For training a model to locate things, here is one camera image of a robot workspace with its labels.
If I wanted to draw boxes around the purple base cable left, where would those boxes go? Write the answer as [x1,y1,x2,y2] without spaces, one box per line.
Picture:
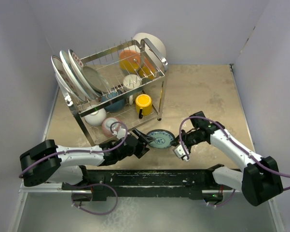
[71,183,119,215]

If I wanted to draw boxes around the blue white porcelain saucer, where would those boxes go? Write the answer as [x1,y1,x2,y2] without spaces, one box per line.
[147,129,175,149]

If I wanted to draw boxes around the large cream bowl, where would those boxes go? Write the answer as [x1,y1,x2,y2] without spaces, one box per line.
[132,32,166,66]

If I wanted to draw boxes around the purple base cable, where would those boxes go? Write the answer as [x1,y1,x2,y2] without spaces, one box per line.
[71,183,119,215]
[206,188,237,208]

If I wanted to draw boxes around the plain white bowl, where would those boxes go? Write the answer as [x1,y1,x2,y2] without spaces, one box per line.
[84,109,107,127]

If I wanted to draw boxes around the yellow translucent mug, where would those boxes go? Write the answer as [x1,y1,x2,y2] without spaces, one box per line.
[135,94,152,119]

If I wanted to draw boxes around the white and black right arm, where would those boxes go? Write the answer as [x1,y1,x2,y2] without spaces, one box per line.
[171,111,283,206]

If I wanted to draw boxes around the black white patterned bowl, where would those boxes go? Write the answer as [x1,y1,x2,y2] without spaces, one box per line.
[102,117,121,138]

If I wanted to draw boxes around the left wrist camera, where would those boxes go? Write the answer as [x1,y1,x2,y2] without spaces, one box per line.
[111,125,127,140]

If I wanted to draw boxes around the stainless steel dish rack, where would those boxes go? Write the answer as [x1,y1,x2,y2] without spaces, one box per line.
[56,38,168,145]

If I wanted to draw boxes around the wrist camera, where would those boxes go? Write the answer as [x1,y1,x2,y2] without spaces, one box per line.
[111,125,127,140]
[173,145,190,161]

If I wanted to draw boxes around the yellow plastic dish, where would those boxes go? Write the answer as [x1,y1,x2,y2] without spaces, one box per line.
[138,58,156,80]

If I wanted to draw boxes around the white plate with red characters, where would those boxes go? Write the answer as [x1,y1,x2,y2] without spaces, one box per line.
[51,56,87,102]

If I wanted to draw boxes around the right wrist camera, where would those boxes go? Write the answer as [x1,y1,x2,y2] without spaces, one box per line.
[173,145,190,161]

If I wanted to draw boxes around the white watermelon pattern plate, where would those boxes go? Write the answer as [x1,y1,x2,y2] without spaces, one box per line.
[59,50,95,101]

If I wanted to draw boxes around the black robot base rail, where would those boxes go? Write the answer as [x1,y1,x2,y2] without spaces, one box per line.
[63,168,230,202]

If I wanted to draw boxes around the grey green small plate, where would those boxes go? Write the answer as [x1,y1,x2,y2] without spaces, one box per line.
[82,66,111,93]

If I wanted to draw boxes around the aluminium frame rail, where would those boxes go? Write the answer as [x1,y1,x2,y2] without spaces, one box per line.
[18,181,276,194]

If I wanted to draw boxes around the cream mug in rack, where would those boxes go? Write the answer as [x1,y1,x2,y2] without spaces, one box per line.
[123,74,142,91]

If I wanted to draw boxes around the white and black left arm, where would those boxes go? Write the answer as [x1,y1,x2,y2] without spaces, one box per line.
[19,129,154,189]

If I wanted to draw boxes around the dark blue ceramic bowl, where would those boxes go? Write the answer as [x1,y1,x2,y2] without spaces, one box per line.
[101,89,126,113]

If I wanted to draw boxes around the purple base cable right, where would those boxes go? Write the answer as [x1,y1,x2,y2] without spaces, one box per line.
[206,188,237,208]

